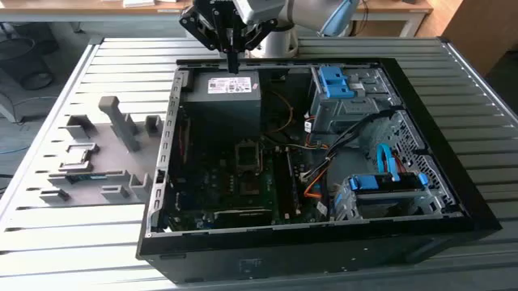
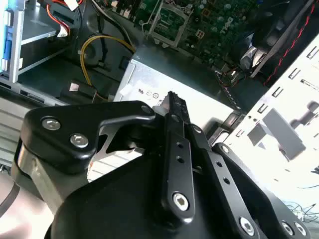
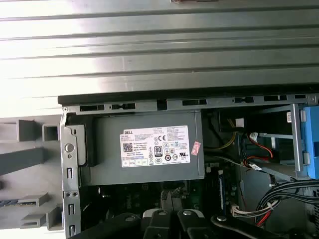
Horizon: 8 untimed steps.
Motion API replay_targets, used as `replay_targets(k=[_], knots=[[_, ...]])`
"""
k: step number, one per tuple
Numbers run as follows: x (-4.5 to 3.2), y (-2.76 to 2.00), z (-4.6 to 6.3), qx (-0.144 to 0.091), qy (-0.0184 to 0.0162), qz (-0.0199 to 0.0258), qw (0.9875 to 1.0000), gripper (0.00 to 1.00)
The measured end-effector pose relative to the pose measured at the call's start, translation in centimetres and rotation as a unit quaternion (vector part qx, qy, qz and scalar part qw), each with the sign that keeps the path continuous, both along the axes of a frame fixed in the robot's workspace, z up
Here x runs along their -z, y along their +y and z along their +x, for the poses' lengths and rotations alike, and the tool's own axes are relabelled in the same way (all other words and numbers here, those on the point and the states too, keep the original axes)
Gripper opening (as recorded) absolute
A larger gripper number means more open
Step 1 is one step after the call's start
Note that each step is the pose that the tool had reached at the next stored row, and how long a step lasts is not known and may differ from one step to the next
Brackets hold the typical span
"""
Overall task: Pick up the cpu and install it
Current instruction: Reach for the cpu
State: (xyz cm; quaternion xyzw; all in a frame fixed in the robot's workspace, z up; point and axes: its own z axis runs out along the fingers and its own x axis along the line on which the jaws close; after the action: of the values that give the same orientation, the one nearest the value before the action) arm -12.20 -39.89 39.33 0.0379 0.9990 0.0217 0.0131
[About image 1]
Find grey power supply unit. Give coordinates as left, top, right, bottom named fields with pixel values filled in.
left=182, top=70, right=264, bottom=137

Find RAM stick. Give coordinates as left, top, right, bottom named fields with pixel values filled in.
left=65, top=172, right=110, bottom=183

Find silver CPU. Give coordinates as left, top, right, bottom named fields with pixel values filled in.
left=63, top=147, right=94, bottom=167

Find RAM slot white clips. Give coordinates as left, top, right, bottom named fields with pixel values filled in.
left=276, top=145, right=292, bottom=219
left=285, top=146, right=304, bottom=215

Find blue wire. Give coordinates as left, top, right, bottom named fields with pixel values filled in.
left=376, top=144, right=402, bottom=182

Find CPU socket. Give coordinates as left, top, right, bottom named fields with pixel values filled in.
left=238, top=173, right=265, bottom=196

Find grey metal disk bay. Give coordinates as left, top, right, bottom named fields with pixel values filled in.
left=332, top=178, right=455, bottom=221

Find metal socket cover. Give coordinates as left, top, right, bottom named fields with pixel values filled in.
left=234, top=139, right=265, bottom=173

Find grey parts rack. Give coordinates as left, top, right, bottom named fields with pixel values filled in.
left=38, top=95, right=168, bottom=209

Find black graphics card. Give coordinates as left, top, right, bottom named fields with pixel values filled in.
left=210, top=207, right=273, bottom=229

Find hard disk in blue carrier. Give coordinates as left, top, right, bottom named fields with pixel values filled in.
left=348, top=172, right=429, bottom=193

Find grey metal drive cage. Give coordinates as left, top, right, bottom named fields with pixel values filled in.
left=310, top=66, right=406, bottom=134

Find orange wire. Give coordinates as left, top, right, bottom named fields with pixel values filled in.
left=304, top=169, right=325, bottom=199

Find black wire bundle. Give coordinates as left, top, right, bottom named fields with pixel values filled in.
left=302, top=110, right=392, bottom=182

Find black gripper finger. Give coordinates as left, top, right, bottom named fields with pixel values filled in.
left=234, top=18, right=280, bottom=75
left=180, top=5, right=236, bottom=75

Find green motherboard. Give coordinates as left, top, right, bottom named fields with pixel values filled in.
left=166, top=133, right=328, bottom=232

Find RAM slot black clips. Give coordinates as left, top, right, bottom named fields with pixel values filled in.
left=280, top=145, right=297, bottom=216
left=270, top=146, right=286, bottom=219

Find wooden cabinet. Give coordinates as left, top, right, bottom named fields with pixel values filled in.
left=416, top=0, right=518, bottom=78

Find black mesh waste bin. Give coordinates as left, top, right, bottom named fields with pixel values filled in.
left=0, top=36, right=55, bottom=91

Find black PC case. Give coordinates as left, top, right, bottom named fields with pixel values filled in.
left=135, top=56, right=503, bottom=286

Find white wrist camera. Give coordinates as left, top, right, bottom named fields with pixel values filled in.
left=234, top=0, right=281, bottom=25

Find yellow black power wire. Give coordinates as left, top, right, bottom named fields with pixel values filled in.
left=261, top=89, right=296, bottom=134

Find wooden desk white frame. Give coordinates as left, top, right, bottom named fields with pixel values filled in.
left=0, top=0, right=196, bottom=39
left=348, top=0, right=435, bottom=39

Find blue plastic drive latch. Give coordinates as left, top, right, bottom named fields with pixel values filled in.
left=318, top=65, right=352, bottom=99

